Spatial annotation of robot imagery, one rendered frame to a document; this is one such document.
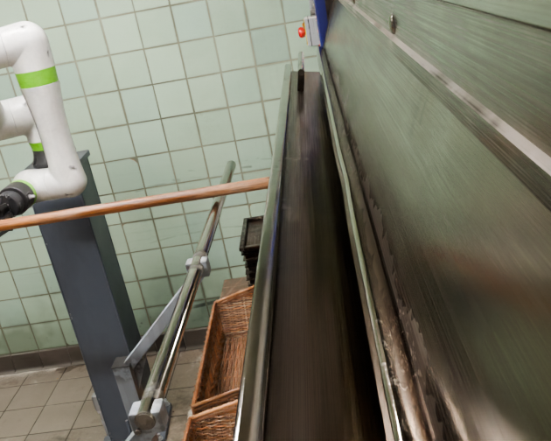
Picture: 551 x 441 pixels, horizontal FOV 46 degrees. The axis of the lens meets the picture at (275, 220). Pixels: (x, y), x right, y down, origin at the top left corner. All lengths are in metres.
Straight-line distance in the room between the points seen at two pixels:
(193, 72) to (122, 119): 0.39
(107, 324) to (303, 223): 1.86
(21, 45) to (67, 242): 0.77
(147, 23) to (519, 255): 2.68
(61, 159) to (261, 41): 1.12
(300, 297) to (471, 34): 0.40
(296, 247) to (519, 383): 0.48
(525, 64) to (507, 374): 0.13
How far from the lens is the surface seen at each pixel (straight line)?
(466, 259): 0.35
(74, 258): 2.48
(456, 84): 0.29
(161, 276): 3.23
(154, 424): 0.95
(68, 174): 2.10
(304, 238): 0.75
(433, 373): 0.37
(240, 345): 2.16
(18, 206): 2.04
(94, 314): 2.57
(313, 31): 2.48
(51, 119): 2.07
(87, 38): 2.98
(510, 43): 0.21
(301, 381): 0.51
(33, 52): 2.03
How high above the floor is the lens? 1.70
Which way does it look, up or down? 21 degrees down
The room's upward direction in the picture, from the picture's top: 11 degrees counter-clockwise
